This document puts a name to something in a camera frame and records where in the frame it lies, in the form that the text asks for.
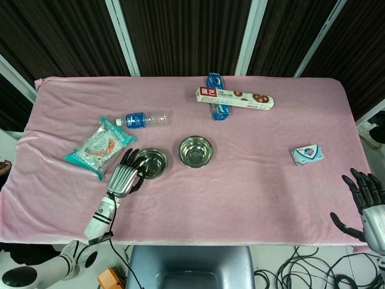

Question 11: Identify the white sneaker with dark sole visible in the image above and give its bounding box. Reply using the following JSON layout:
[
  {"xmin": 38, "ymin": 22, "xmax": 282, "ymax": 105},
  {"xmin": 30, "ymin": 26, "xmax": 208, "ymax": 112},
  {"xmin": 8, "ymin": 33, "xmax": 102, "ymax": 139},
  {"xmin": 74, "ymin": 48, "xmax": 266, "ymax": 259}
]
[{"xmin": 357, "ymin": 119, "xmax": 385, "ymax": 149}]

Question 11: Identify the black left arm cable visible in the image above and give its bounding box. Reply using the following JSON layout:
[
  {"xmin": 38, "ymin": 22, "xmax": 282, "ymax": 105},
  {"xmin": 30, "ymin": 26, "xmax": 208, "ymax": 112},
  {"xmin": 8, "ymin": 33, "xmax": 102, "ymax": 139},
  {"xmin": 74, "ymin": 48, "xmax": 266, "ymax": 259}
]
[{"xmin": 106, "ymin": 191, "xmax": 143, "ymax": 289}]

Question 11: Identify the dark trouser leg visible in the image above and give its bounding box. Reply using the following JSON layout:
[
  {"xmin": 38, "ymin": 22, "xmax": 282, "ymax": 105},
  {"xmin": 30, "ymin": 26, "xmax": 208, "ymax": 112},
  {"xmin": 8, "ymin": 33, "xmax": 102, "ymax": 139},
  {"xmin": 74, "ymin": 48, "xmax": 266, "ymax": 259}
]
[{"xmin": 0, "ymin": 241, "xmax": 72, "ymax": 267}]

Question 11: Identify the black cable tangle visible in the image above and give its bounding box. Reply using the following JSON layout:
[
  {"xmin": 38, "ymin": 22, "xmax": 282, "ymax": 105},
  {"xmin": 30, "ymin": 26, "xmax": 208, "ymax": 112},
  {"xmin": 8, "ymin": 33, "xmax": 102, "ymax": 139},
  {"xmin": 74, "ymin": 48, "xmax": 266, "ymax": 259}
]
[{"xmin": 254, "ymin": 245, "xmax": 385, "ymax": 289}]

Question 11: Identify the pink velvet table cloth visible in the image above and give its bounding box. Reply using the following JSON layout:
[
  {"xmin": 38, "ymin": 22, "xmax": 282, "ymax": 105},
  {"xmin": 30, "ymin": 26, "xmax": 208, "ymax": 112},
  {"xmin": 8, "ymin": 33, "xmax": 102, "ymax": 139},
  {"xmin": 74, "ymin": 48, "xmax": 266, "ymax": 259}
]
[{"xmin": 0, "ymin": 75, "xmax": 380, "ymax": 253}]

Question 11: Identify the teal snack packet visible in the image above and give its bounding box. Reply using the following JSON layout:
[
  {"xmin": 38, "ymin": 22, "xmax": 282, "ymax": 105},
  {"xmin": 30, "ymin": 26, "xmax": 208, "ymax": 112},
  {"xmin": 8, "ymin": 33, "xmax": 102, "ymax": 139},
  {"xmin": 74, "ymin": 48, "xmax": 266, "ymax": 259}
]
[{"xmin": 63, "ymin": 116, "xmax": 137, "ymax": 181}]

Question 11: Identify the white partition post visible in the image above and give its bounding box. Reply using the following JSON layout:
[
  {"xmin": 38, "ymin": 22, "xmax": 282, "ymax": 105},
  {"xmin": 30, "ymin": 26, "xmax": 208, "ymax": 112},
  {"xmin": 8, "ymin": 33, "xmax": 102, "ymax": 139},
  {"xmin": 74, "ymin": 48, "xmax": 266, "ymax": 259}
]
[
  {"xmin": 294, "ymin": 0, "xmax": 348, "ymax": 78},
  {"xmin": 355, "ymin": 98, "xmax": 385, "ymax": 126},
  {"xmin": 0, "ymin": 54, "xmax": 39, "ymax": 105},
  {"xmin": 104, "ymin": 0, "xmax": 141, "ymax": 77},
  {"xmin": 234, "ymin": 0, "xmax": 269, "ymax": 76}
]

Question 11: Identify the clear plastic water bottle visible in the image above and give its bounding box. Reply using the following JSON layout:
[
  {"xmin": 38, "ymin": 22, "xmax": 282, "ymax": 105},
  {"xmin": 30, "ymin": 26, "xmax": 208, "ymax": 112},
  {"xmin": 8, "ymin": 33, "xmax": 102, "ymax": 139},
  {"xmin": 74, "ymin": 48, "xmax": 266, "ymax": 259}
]
[{"xmin": 115, "ymin": 110, "xmax": 170, "ymax": 129}]

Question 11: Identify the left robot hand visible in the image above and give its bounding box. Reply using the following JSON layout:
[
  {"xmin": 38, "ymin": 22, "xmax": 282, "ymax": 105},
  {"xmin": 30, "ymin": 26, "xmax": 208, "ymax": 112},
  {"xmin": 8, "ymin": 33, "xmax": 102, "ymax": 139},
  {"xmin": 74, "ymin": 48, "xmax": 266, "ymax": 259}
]
[{"xmin": 106, "ymin": 148, "xmax": 149, "ymax": 199}]

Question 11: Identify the white cookie box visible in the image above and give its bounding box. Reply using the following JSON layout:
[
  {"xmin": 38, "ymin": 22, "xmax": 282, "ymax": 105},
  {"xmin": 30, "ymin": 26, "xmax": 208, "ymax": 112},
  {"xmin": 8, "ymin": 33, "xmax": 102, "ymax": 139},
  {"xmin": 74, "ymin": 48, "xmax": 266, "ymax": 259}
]
[{"xmin": 196, "ymin": 86, "xmax": 275, "ymax": 111}]

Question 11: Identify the orange box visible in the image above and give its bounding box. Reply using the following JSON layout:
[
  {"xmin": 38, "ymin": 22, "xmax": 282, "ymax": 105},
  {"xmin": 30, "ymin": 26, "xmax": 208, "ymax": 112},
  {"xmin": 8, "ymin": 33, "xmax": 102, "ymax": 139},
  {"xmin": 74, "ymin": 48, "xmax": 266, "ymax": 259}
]
[{"xmin": 97, "ymin": 267, "xmax": 126, "ymax": 289}]

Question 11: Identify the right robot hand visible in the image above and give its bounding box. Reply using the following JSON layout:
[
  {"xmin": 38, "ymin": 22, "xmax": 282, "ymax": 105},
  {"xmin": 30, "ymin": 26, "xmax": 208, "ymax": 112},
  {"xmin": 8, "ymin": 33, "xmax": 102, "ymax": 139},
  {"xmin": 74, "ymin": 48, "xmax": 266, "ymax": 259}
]
[{"xmin": 329, "ymin": 167, "xmax": 385, "ymax": 255}]

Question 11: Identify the white blue soap box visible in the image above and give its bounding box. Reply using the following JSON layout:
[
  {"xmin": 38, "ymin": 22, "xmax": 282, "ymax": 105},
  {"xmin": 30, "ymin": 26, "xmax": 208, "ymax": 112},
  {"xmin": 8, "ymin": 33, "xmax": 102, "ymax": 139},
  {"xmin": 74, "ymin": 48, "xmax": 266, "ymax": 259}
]
[{"xmin": 290, "ymin": 143, "xmax": 327, "ymax": 167}]

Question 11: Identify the blue toothpaste box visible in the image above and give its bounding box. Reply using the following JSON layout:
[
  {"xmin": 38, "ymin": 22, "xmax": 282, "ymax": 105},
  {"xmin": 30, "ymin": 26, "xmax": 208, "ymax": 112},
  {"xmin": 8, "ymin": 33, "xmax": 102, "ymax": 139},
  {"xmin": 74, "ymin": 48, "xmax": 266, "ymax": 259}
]
[{"xmin": 205, "ymin": 72, "xmax": 233, "ymax": 122}]

